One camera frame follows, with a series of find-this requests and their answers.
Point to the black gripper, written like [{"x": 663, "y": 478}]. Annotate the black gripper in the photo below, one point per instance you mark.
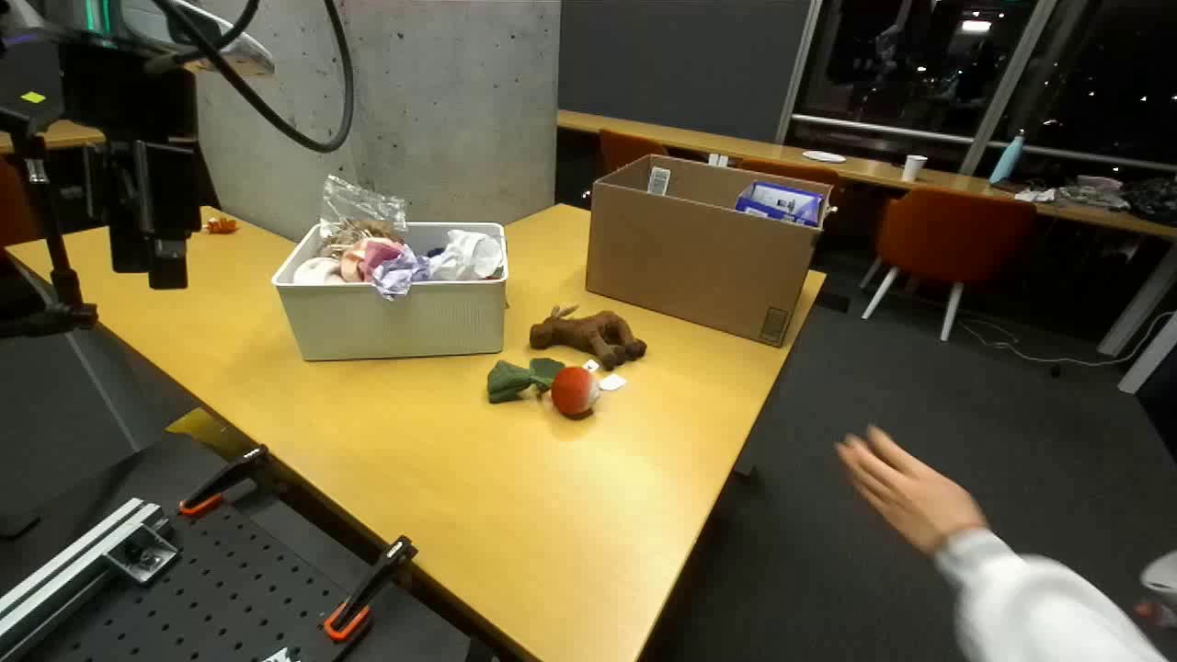
[{"x": 130, "y": 92}]

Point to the blue patterned cloth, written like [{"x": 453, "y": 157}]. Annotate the blue patterned cloth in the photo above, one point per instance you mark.
[{"x": 399, "y": 279}]

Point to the thin white cloth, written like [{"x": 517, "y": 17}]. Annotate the thin white cloth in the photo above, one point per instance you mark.
[{"x": 467, "y": 256}]

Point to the forearm in white sleeve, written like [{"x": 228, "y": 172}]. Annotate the forearm in white sleeve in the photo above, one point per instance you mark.
[{"x": 1030, "y": 608}]

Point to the white plastic laundry basket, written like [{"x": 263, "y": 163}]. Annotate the white plastic laundry basket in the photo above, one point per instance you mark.
[{"x": 392, "y": 322}]

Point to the person's bare hand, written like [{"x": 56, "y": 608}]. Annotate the person's bare hand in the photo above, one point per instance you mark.
[{"x": 912, "y": 489}]

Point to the small orange object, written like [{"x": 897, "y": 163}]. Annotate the small orange object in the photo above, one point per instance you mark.
[{"x": 223, "y": 224}]

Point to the small wooden side desk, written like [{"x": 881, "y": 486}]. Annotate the small wooden side desk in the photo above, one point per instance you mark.
[{"x": 56, "y": 134}]

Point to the folded white towel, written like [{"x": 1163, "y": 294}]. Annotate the folded white towel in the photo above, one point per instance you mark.
[{"x": 317, "y": 268}]

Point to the black perforated mounting board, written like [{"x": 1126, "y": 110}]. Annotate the black perforated mounting board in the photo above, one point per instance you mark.
[{"x": 233, "y": 591}]

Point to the red radish plush toy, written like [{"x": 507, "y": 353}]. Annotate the red radish plush toy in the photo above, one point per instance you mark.
[{"x": 572, "y": 392}]

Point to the brown moose plush toy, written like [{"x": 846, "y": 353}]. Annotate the brown moose plush toy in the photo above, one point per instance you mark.
[{"x": 592, "y": 332}]

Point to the small white card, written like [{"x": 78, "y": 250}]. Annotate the small white card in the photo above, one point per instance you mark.
[{"x": 659, "y": 181}]

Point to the large cardboard box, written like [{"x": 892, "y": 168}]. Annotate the large cardboard box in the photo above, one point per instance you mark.
[{"x": 684, "y": 261}]

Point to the blue package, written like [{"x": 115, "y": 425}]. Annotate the blue package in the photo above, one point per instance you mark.
[{"x": 782, "y": 202}]

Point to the long wooden desk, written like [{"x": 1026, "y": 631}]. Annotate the long wooden desk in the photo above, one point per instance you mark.
[{"x": 857, "y": 168}]

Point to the white paper cup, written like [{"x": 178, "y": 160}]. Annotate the white paper cup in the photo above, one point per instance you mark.
[{"x": 912, "y": 168}]

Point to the orange chair with white legs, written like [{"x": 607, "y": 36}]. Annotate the orange chair with white legs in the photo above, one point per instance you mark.
[{"x": 957, "y": 240}]

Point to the pile of papers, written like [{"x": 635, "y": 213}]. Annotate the pile of papers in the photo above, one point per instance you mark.
[{"x": 1087, "y": 193}]

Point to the dark bag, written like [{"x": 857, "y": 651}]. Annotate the dark bag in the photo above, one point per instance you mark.
[{"x": 1157, "y": 198}]

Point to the black camera stand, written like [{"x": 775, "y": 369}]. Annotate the black camera stand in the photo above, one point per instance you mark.
[{"x": 56, "y": 268}]

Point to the aluminium rail profile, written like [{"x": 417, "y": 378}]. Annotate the aluminium rail profile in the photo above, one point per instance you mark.
[{"x": 78, "y": 562}]

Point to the white window frame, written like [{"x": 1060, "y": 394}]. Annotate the white window frame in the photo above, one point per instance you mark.
[{"x": 1004, "y": 84}]

